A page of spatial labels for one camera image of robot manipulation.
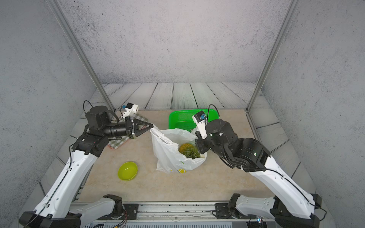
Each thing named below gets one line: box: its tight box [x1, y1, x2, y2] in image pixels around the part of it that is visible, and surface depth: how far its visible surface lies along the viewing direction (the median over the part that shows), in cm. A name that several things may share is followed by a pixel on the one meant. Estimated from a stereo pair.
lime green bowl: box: [117, 161, 138, 181], surface depth 87 cm
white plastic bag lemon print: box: [150, 125, 208, 174], surface depth 68 cm
